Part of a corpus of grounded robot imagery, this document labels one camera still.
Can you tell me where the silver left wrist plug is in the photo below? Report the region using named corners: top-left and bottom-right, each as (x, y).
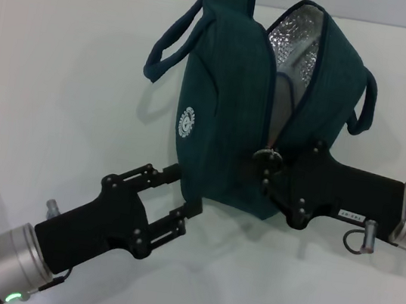
top-left (44, 197), bottom-right (63, 219)

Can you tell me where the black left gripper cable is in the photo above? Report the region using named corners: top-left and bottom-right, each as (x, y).
top-left (26, 262), bottom-right (74, 301)

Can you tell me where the clear blue-rimmed food container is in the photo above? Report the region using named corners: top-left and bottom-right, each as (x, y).
top-left (265, 73), bottom-right (303, 147)

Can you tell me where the silver zipper pull ring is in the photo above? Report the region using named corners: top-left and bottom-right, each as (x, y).
top-left (250, 146), bottom-right (288, 176)

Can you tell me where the teal blue lunch bag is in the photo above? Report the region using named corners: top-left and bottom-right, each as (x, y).
top-left (123, 0), bottom-right (393, 235)

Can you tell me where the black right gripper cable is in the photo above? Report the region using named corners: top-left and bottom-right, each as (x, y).
top-left (340, 216), bottom-right (380, 258)

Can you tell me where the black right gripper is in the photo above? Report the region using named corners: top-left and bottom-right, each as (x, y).
top-left (251, 132), bottom-right (406, 246)

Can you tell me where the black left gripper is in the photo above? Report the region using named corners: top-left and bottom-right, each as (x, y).
top-left (27, 143), bottom-right (209, 295)

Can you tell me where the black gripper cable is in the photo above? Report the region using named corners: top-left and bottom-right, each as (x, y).
top-left (26, 262), bottom-right (74, 301)
top-left (340, 216), bottom-right (380, 258)

